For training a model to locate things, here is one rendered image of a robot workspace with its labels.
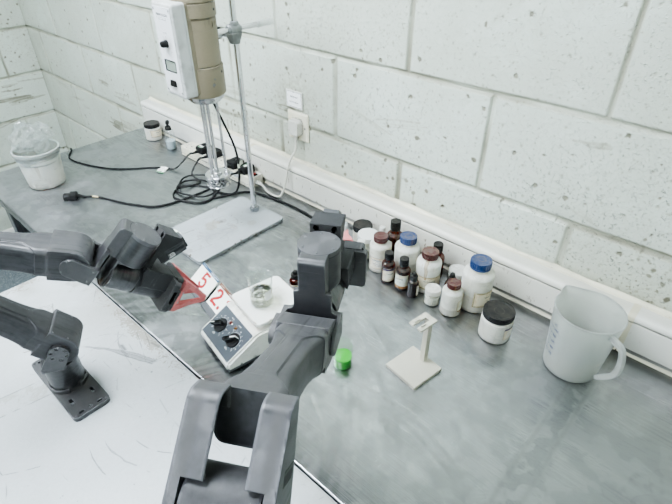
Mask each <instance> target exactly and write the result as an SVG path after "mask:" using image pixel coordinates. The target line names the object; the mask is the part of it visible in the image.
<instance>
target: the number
mask: <svg viewBox="0 0 672 504"><path fill-rule="evenodd" d="M192 280H193V281H194V282H195V283H196V284H197V285H198V286H199V289H200V290H201V291H202V292H203V293H205V294H206V295H207V294H208V293H209V292H210V291H211V289H212V288H213V287H214V286H215V284H216V283H217V281H216V280H215V279H214V278H213V277H212V275H211V274H210V273H209V272H208V271H207V269H206V268H205V267H204V266H203V265H202V266H201V267H200V269H199V270H198V271H197V273H196V274H195V275H194V276H193V278H192Z"/></svg>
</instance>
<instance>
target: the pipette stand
mask: <svg viewBox="0 0 672 504"><path fill-rule="evenodd" d="M423 320H425V323H424V324H423V325H421V326H420V327H418V328H417V330H418V331H419V332H420V333H422V332H423V337H422V344H421V351H419V350H418V349H417V348H416V347H414V346H412V347H410V348H409V349H407V350H406V351H404V352H403V353H401V354H400V355H398V356H397V357H395V358H394V359H392V360H391V361H389V362H388V363H386V367H387V368H389V369H390V370H391V371H392V372H393V373H394V374H396V375H397V376H398V377H399V378H400V379H401V380H402V381H404V382H405V383H406V384H407V385H408V386H409V387H410V388H412V389H413V390H415V389H417V388H418V387H420V386H421V385H422V384H424V383H425V382H426V381H428V380H429V379H431V378H432V377H433V376H435V375H436V374H437V373H439V372H440V371H441V370H442V368H441V367H440V366H438V365H437V364H436V363H435V362H433V361H432V360H431V359H430V358H428V352H429V346H430V339H431V333H432V326H433V325H434V324H436V323H437V322H438V320H436V319H435V318H433V317H432V316H431V315H429V314H428V313H426V312H425V313H423V314H422V315H420V316H418V317H417V318H415V319H413V320H412V321H410V322H409V324H410V325H411V326H412V327H414V326H415V325H417V324H418V323H420V322H422V321H423Z"/></svg>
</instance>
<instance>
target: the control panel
mask: <svg viewBox="0 0 672 504"><path fill-rule="evenodd" d="M219 318H225V319H226V320H227V326H226V328H225V329H224V330H223V331H221V332H216V331H215V330H214V326H213V325H212V324H211V323H210V322H209V323H208V324H207V325H206V326H205V327H204V328H203V329H202V330H203V331H204V333H205V334H206V335H207V337H208V338H209V339H210V341H211V342H212V343H213V345H214V346H215V347H216V349H217V350H218V351H219V353H220V354H221V355H222V357H223V358H224V359H225V361H226V362H228V361H229V360H230V359H231V358H232V357H233V356H234V355H235V354H236V353H237V352H238V351H239V350H240V349H241V348H242V347H243V346H244V345H245V344H246V343H247V342H248V341H249V340H250V339H251V338H252V337H253V336H252V334H251V333H250V332H249V331H248V330H247V328H246V327H245V326H244V325H243V324H242V323H241V321H240V320H239V319H238V318H237V317H236V316H235V314H234V313H233V312H232V311H231V310H230V309H229V307H228V306H227V305H226V306H225V307H224V308H223V309H222V310H221V311H220V312H219V313H218V314H217V315H216V316H215V317H214V318H213V319H212V320H218V319H219ZM230 321H233V323H232V324H231V325H230V324H229V322H230ZM235 326H237V329H236V330H234V327H235ZM232 333H237V334H238V335H239V337H240V340H239V343H238V344H237V345H236V346H235V347H233V348H229V347H227V346H226V342H224V341H223V340H222V337H223V336H228V335H230V334H232Z"/></svg>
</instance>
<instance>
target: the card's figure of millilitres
mask: <svg viewBox="0 0 672 504"><path fill-rule="evenodd" d="M208 301H209V302H210V303H211V305H212V306H213V307H214V308H215V310H216V311H217V312H219V311H220V310H221V309H222V308H223V307H224V306H225V305H226V304H227V303H228V302H230V301H232V300H231V298H230V297H229V296H228V295H227V294H226V292H225V291H224V290H223V289H222V288H221V286H219V287H218V288H217V290H216V291H215V292H214V294H213V295H212V296H211V297H210V299H209V300H208Z"/></svg>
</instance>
